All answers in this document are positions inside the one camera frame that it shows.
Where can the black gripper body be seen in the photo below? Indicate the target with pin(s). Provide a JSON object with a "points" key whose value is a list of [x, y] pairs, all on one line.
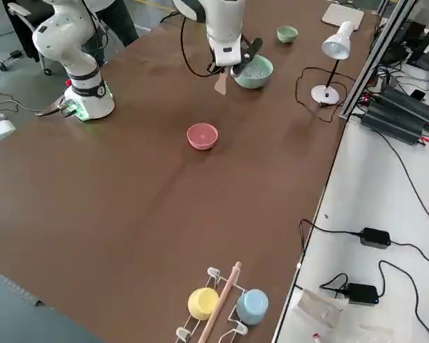
{"points": [[246, 44]]}

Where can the small green bowl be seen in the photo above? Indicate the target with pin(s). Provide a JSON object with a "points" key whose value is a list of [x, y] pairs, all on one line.
{"points": [[287, 34]]}

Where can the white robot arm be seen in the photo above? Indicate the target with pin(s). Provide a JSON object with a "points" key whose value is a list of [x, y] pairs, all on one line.
{"points": [[68, 39]]}

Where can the large green bowl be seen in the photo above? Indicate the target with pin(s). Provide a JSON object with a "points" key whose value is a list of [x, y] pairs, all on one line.
{"points": [[257, 80]]}

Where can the pink bowl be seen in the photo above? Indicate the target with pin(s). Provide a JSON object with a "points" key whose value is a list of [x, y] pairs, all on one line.
{"points": [[202, 137]]}

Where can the white desk lamp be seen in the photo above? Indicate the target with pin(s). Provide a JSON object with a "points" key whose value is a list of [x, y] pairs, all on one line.
{"points": [[337, 43]]}

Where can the white square tray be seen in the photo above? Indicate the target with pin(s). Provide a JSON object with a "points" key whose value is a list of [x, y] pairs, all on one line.
{"points": [[343, 16]]}

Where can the person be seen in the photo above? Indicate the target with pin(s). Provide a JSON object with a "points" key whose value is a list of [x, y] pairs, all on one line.
{"points": [[123, 21]]}

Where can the black finned power supply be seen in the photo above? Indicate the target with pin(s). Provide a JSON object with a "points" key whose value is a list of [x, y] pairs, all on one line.
{"points": [[397, 114]]}

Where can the black monitor stand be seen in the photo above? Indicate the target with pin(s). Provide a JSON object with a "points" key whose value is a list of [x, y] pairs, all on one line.
{"points": [[427, 53]]}

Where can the black power adapter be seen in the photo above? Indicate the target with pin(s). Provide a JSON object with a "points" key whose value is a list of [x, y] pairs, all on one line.
{"points": [[376, 237], [361, 293]]}

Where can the black office chair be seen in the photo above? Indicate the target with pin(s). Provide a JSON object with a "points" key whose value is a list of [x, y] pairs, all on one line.
{"points": [[25, 35]]}

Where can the wooden rod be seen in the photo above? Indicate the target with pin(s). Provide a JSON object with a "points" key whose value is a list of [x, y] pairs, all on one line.
{"points": [[223, 296]]}

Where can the clear plastic bag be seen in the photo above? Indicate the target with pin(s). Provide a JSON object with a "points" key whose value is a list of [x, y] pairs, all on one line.
{"points": [[320, 309]]}

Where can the aluminium frame post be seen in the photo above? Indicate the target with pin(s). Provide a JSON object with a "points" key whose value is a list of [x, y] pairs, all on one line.
{"points": [[373, 57]]}

